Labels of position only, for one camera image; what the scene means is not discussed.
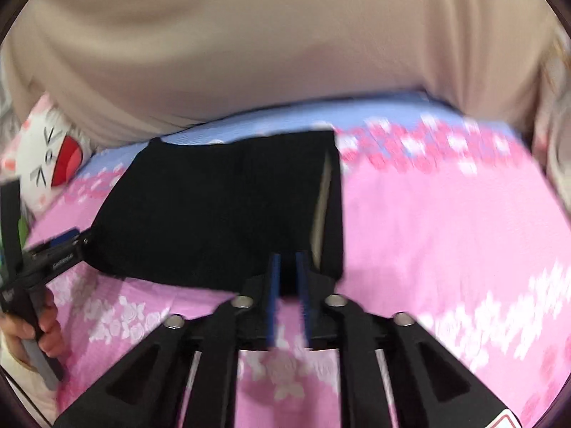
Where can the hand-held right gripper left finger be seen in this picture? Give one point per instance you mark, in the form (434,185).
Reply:
(273,285)

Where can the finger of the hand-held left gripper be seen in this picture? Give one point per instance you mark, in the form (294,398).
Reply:
(62,256)

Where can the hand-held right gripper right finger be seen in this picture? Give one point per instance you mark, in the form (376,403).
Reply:
(303,285)

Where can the black pants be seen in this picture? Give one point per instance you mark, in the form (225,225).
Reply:
(200,209)

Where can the person's left forearm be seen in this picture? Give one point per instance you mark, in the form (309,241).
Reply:
(18,383)

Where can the person's left hand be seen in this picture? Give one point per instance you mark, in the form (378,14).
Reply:
(51,321)

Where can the green plush pillow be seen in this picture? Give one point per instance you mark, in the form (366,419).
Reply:
(22,229)

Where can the white cat face pillow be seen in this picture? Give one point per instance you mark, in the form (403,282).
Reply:
(40,151)

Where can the pink floral bed sheet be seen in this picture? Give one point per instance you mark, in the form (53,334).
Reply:
(446,232)

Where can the beige cloth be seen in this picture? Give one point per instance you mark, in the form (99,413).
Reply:
(267,44)

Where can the pale cloth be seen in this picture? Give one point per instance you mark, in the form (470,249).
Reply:
(557,142)

